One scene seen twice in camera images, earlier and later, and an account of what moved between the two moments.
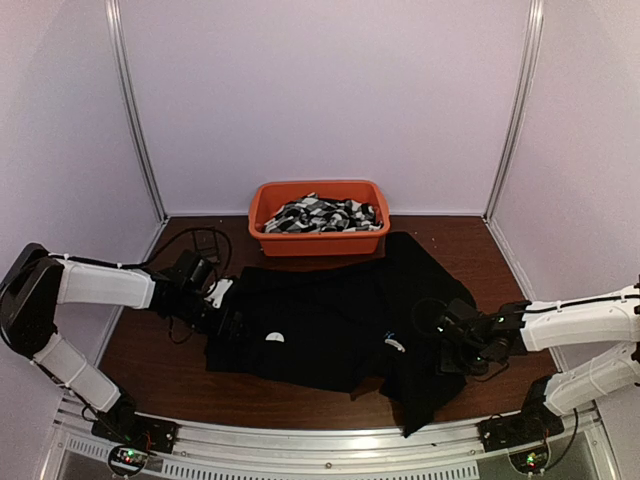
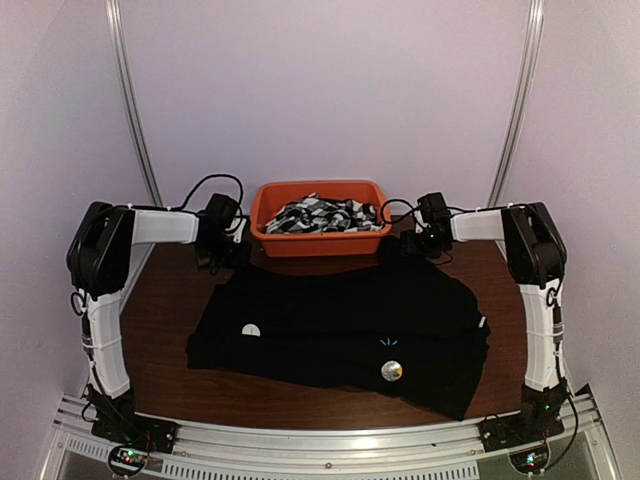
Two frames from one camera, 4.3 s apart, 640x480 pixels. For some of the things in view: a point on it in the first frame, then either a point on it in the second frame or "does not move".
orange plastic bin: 269,197 does not move
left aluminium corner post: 121,56 does not move
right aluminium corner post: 534,34 does not move
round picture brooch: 275,336 to 251,329
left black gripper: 219,330 to 241,260
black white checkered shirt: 311,213 does not move
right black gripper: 445,363 to 409,245
